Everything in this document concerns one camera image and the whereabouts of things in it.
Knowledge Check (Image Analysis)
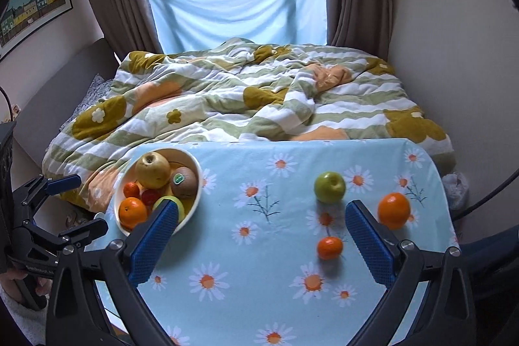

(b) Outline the brown kiwi with sticker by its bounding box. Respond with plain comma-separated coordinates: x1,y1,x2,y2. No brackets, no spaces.
170,166,199,201

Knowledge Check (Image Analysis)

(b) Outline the framed wall poster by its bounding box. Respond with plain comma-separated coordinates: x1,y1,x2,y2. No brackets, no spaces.
0,0,74,60

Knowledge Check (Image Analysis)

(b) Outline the yellow duck print bowl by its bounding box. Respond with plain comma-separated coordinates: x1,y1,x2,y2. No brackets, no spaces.
114,147,202,237

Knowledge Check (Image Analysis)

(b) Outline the large yellow bruised apple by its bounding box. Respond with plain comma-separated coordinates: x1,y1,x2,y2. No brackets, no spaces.
135,152,171,190

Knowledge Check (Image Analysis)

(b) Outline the red plum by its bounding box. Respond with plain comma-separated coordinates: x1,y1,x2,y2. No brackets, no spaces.
140,189,161,207

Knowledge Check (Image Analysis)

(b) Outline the green apple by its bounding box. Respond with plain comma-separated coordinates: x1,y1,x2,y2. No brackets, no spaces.
152,195,186,225
314,172,347,204

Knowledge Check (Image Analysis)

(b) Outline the large orange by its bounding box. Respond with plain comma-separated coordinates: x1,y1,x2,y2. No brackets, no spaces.
377,192,412,231
118,197,149,230

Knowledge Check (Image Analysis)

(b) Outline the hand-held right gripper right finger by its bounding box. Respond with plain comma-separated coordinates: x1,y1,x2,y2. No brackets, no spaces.
344,200,477,346

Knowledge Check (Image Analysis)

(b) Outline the person's left hand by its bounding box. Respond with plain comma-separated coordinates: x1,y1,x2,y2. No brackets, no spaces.
0,269,53,303

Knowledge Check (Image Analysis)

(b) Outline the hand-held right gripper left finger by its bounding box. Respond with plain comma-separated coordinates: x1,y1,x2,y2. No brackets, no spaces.
45,201,181,346

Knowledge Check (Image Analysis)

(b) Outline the black cable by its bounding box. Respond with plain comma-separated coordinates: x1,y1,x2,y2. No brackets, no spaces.
449,163,519,222
0,86,14,125

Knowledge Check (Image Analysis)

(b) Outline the grey patterned pillow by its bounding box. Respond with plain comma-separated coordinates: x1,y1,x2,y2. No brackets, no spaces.
71,74,115,124

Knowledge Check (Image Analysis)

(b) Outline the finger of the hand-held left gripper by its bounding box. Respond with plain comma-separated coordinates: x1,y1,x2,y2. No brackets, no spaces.
13,173,82,226
23,218,109,254

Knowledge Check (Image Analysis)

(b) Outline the light blue window cloth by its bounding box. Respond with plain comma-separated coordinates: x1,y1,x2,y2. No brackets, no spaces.
146,0,328,55

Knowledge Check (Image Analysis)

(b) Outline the blue daisy print tablecloth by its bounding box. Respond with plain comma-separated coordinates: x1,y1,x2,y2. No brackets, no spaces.
87,138,461,346

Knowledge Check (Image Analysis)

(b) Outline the white plastic bag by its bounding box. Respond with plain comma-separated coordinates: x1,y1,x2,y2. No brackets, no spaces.
441,172,471,214

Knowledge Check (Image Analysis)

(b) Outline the green striped floral blanket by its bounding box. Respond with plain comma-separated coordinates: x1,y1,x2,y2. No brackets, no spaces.
42,37,455,215

